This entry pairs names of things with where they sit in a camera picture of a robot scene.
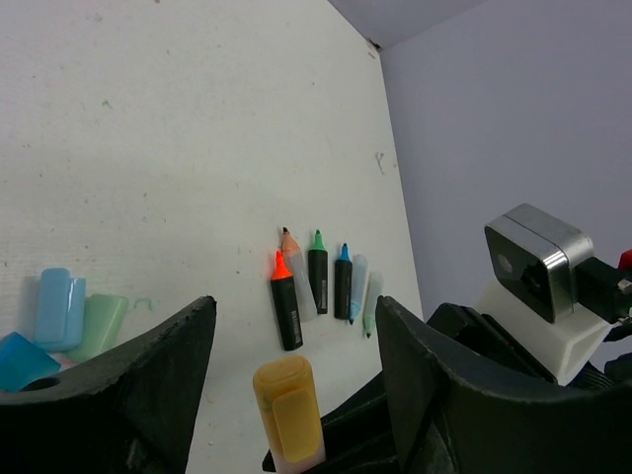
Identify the peach translucent pen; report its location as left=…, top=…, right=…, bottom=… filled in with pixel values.
left=280, top=227, right=317, bottom=322

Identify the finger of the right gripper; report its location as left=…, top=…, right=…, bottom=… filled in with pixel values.
left=261, top=369, right=401, bottom=474

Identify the blue highlighter cap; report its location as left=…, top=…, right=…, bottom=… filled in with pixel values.
left=0, top=332, right=60, bottom=392

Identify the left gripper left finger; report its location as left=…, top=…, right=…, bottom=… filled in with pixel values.
left=1, top=296, right=216, bottom=473

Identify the green-capped black highlighter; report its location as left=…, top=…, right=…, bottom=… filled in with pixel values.
left=307, top=229, right=329, bottom=315

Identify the blue translucent pen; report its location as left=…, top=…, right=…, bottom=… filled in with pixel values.
left=349, top=254, right=369, bottom=325

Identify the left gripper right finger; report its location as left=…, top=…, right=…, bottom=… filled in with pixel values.
left=375, top=296, right=631, bottom=473

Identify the green translucent pen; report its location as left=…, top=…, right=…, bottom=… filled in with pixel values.
left=362, top=272, right=383, bottom=339

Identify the light blue pen cap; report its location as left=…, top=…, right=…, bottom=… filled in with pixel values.
left=34, top=268, right=87, bottom=353

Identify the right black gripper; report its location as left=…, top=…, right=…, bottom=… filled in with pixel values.
left=427, top=301, right=632, bottom=391

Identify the light green pen cap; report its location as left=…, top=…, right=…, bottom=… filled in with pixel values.
left=66, top=293, right=128, bottom=363

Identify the yellow-capped marker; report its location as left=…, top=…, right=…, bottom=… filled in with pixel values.
left=253, top=355, right=326, bottom=473

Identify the blue-capped black highlighter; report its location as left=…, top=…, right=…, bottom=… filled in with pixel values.
left=334, top=243, right=353, bottom=320

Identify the orange-capped black highlighter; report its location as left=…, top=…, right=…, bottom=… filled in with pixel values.
left=271, top=250, right=303, bottom=352

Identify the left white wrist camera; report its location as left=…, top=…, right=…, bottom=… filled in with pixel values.
left=475, top=203, right=611, bottom=386

